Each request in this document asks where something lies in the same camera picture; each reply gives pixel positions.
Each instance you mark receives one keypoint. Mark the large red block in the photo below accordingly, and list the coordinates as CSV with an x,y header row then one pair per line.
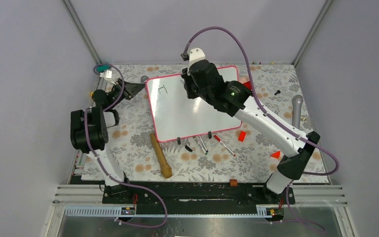
x,y
248,85

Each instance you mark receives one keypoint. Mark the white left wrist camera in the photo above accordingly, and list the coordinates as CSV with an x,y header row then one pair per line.
x,y
107,75

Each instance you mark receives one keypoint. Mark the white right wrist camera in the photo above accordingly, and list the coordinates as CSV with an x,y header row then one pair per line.
x,y
195,54

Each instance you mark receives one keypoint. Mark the pink framed whiteboard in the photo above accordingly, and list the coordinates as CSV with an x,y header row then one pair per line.
x,y
176,116

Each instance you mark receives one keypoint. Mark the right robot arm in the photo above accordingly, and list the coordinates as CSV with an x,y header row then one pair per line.
x,y
297,146

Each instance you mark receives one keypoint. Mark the green whiteboard marker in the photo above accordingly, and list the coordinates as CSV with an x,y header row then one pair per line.
x,y
200,145

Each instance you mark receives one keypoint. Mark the blue whiteboard marker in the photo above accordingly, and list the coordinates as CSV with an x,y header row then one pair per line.
x,y
203,144

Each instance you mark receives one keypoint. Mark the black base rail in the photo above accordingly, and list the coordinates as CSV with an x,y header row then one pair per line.
x,y
194,198

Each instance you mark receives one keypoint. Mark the floral patterned table mat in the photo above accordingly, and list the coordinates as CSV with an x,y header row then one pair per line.
x,y
132,150

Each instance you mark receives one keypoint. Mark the teal clamp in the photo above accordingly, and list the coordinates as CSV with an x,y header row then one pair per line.
x,y
101,67

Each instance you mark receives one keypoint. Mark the small red block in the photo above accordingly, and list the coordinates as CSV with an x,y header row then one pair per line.
x,y
242,136

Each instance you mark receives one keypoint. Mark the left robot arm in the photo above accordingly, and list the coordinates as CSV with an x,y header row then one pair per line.
x,y
89,133

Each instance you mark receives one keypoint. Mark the red whiteboard marker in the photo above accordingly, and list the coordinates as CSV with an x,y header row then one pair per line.
x,y
224,145

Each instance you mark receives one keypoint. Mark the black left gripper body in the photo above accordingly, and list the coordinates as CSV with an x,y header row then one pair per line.
x,y
115,94

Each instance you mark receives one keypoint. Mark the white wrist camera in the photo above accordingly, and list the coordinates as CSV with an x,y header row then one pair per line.
x,y
107,75
195,54

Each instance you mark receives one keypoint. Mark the small brown cube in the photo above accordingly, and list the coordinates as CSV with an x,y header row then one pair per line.
x,y
233,183

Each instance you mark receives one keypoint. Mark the gold toy microphone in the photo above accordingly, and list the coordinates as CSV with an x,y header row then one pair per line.
x,y
165,168

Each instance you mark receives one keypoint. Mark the red triangular block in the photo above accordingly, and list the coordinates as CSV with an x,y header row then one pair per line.
x,y
276,155

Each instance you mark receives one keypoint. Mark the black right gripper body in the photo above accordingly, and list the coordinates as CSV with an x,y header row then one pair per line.
x,y
193,91

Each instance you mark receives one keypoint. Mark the silver toy microphone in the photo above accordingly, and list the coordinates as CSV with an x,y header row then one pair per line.
x,y
297,103

